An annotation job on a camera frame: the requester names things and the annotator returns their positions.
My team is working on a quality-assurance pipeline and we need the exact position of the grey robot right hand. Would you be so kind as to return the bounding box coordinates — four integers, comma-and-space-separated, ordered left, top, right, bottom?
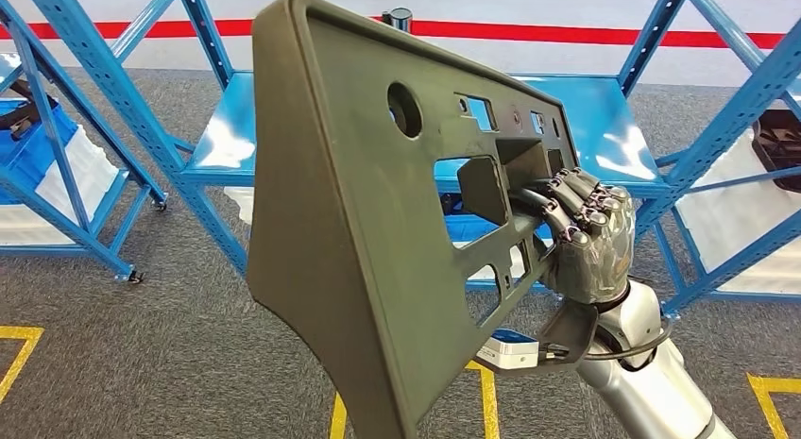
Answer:
513, 166, 639, 306

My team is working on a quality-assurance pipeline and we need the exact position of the black plastic panel part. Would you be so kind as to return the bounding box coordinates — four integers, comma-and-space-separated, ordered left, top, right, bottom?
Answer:
245, 0, 581, 439

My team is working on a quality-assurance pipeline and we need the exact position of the black plastic parts pile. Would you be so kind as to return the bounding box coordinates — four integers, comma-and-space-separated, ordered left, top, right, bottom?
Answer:
750, 109, 801, 194
0, 79, 59, 142

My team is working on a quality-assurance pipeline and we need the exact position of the red barrier belt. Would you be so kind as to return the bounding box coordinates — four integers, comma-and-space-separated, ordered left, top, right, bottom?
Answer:
0, 18, 787, 50

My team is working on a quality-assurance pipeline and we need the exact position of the dark grey camera bracket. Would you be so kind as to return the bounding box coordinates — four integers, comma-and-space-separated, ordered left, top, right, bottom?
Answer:
485, 300, 600, 378

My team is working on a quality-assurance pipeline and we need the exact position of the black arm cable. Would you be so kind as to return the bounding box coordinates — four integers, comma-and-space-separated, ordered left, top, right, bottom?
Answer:
582, 317, 675, 363

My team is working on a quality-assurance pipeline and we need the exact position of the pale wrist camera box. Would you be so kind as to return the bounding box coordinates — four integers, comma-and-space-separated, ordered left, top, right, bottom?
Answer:
474, 328, 541, 372

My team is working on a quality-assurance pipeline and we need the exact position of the chrome stanchion post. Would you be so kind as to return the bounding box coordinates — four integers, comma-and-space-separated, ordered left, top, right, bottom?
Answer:
382, 7, 415, 35

